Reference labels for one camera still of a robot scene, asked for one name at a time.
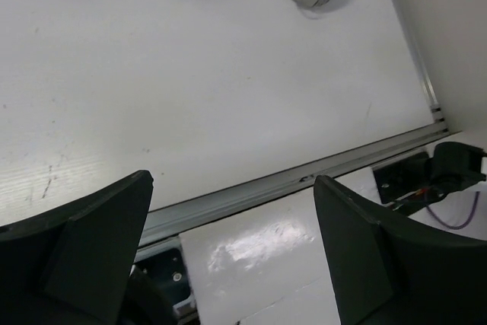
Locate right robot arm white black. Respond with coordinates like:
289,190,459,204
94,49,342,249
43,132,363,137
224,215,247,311
427,142,486,195

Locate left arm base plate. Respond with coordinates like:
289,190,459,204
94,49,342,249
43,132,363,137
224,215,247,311
134,236,199,324

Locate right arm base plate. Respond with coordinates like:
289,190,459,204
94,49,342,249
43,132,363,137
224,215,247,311
373,151,430,205

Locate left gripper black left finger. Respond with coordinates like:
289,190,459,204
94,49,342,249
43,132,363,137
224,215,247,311
1,170,153,324

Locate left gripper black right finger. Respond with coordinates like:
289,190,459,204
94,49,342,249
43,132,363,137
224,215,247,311
314,176,486,324

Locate aluminium front rail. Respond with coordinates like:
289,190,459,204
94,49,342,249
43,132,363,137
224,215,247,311
139,122,450,247

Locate aluminium side rail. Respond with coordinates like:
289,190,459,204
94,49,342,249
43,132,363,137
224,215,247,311
392,0,445,123

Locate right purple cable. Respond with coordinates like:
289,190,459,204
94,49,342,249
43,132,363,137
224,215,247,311
424,190,481,231

